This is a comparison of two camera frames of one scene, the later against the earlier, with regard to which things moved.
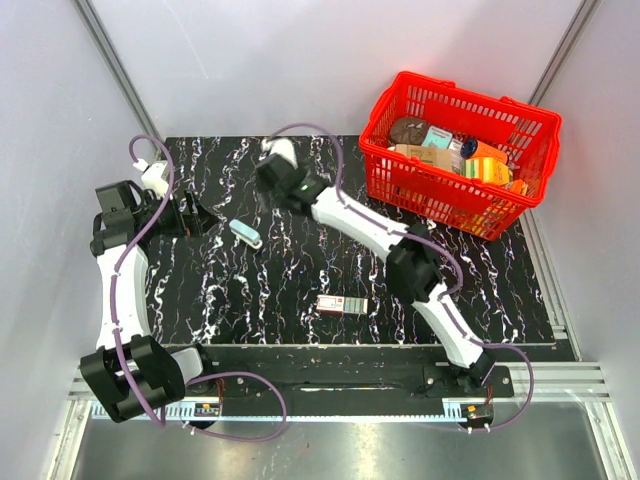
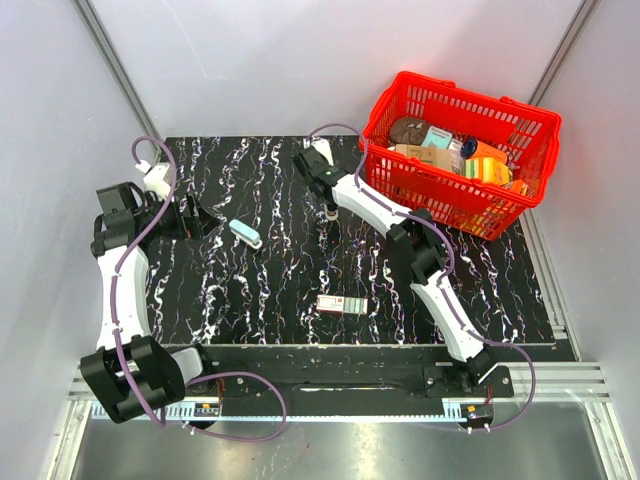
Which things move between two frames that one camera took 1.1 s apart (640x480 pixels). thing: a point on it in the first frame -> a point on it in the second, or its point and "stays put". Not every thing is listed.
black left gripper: [205, 219] stays put
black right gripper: [265, 190] -> [318, 202]
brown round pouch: [408, 131] stays put
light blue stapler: [245, 233] stays put
